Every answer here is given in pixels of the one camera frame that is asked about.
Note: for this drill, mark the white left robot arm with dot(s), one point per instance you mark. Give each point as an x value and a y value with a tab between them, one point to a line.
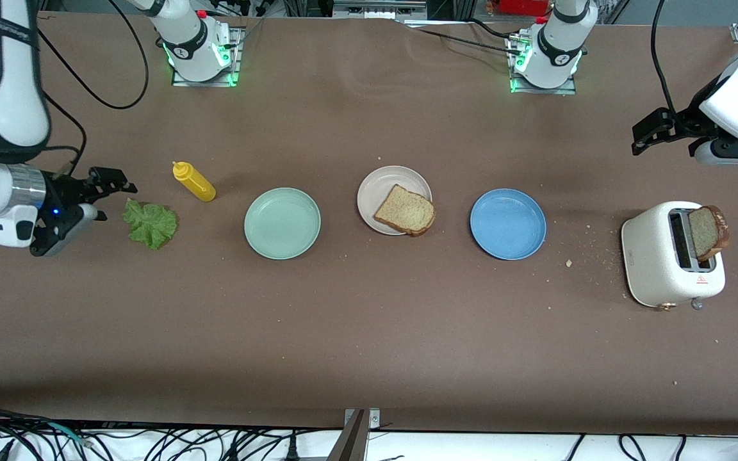
558	51

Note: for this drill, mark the light brown bread slice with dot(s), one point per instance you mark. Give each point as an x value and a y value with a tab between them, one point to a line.
405	212

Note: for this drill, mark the green lettuce leaf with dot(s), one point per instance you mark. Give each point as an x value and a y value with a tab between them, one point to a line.
150	224

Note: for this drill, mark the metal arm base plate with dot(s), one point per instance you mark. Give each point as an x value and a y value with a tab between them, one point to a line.
237	54
571	91

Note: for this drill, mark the beige round plate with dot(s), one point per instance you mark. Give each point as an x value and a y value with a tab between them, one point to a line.
375	192

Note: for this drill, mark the dark crust bread slice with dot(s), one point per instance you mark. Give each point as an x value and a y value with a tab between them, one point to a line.
708	232

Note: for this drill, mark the mint green round plate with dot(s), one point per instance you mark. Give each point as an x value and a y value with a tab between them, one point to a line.
282	224

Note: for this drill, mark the metal table edge bracket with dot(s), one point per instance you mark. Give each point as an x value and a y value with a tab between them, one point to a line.
374	419

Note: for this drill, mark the red box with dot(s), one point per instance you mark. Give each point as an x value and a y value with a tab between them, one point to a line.
523	6

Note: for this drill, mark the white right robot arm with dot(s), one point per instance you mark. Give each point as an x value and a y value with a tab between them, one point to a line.
4	96

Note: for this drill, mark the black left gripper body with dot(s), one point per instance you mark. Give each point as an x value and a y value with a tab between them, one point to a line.
687	121

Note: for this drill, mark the white toaster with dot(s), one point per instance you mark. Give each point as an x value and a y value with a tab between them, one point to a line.
647	256

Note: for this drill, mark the grey aluminium beam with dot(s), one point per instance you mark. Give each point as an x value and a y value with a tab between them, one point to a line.
350	445

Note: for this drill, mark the yellow mustard squeeze bottle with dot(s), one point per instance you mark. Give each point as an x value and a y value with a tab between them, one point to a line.
196	184

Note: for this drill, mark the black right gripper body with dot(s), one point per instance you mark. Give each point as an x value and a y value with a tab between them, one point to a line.
61	190

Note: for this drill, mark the blue round plate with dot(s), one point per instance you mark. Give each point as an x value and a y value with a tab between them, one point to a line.
508	224

